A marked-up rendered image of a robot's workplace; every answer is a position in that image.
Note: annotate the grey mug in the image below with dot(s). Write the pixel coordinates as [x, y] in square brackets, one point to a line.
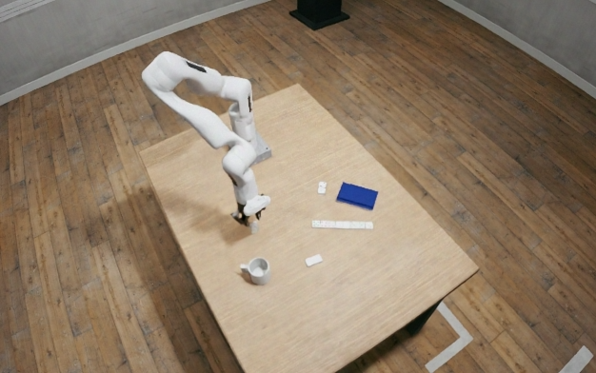
[258, 266]

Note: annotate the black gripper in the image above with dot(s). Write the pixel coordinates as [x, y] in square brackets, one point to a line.
[240, 209]

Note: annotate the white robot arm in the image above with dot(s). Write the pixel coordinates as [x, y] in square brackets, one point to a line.
[167, 71]

